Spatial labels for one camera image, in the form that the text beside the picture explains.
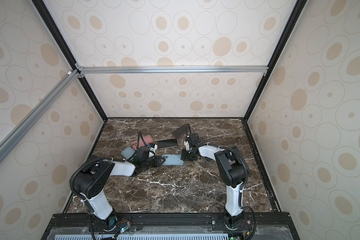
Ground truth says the light blue phone case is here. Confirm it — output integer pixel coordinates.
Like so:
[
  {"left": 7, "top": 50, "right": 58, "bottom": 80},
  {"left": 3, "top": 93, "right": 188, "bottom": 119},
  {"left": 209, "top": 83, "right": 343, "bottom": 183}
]
[{"left": 162, "top": 155, "right": 184, "bottom": 166}]

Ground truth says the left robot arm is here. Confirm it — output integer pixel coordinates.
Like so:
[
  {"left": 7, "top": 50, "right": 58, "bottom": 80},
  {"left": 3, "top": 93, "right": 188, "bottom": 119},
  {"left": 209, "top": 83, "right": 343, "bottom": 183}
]
[{"left": 70, "top": 147, "right": 166, "bottom": 224}]

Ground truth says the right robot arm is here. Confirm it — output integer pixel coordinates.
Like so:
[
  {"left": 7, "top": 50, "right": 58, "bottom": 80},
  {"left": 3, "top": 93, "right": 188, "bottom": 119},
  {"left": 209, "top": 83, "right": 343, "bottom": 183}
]
[{"left": 182, "top": 134, "right": 250, "bottom": 217}]

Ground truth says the silver phone dark screen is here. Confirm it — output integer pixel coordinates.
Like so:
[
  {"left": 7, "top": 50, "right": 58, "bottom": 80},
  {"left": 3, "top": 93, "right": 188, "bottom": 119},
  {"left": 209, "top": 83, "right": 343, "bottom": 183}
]
[{"left": 157, "top": 139, "right": 178, "bottom": 149}]

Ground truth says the pink phone case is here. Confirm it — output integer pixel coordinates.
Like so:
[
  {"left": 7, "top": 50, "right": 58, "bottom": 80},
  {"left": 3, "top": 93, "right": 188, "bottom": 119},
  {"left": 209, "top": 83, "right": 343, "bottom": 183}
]
[{"left": 131, "top": 135, "right": 154, "bottom": 150}]

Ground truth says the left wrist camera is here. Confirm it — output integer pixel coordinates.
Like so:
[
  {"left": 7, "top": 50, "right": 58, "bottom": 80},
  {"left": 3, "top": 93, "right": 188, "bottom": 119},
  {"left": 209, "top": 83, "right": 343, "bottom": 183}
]
[{"left": 147, "top": 143, "right": 158, "bottom": 153}]

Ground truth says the horizontal aluminium rail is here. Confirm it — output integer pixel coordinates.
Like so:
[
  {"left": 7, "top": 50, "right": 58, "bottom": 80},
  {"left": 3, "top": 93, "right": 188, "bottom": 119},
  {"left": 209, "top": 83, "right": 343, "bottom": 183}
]
[{"left": 79, "top": 65, "right": 268, "bottom": 74}]

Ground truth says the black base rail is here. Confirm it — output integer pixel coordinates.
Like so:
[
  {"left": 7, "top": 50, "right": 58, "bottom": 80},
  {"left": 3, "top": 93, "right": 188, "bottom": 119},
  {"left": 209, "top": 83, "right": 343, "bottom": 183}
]
[{"left": 42, "top": 211, "right": 299, "bottom": 240}]

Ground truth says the diagonal aluminium rail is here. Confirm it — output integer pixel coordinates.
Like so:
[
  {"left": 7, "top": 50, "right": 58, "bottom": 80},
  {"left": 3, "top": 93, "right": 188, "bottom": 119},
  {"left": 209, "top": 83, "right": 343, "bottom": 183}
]
[{"left": 0, "top": 69, "right": 79, "bottom": 164}]

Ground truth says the right black corner post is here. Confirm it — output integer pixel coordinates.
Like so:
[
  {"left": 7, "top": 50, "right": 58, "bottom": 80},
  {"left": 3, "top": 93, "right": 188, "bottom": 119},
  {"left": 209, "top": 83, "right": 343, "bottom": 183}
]
[{"left": 244, "top": 0, "right": 307, "bottom": 123}]

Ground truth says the black corner frame post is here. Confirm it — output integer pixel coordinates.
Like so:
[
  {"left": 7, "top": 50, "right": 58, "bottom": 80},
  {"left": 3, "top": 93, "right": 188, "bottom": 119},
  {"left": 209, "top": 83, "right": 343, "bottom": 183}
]
[{"left": 32, "top": 0, "right": 108, "bottom": 122}]

